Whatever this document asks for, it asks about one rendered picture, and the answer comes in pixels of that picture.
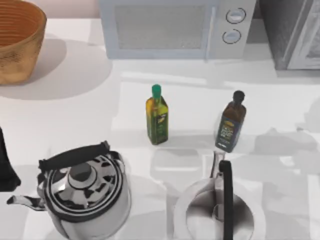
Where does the green-capped olive oil bottle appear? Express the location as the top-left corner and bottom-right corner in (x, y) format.
(145, 84), (169, 146)

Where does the dark black-capped bottle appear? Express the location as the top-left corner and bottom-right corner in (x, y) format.
(214, 90), (247, 154)

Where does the microwave oven door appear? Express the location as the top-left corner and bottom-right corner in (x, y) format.
(97, 0), (218, 61)

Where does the pale microwave oven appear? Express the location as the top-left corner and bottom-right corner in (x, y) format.
(96, 0), (258, 62)

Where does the shiny steel kettle with lid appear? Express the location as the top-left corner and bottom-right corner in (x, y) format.
(6, 140), (133, 240)

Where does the matte steel kettle without lid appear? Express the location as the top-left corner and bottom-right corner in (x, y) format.
(172, 150), (266, 240)

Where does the round microwave knob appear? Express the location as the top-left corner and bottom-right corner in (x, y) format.
(225, 7), (247, 24)
(222, 28), (243, 46)

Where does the brown woven basket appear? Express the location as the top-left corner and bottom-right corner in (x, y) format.
(0, 0), (48, 85)

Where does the grey cabinet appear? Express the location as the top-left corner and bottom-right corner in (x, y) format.
(258, 0), (320, 71)

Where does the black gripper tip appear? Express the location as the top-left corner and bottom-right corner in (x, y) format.
(0, 127), (22, 193)

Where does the microwave door handle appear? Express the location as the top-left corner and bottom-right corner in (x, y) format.
(205, 6), (217, 62)

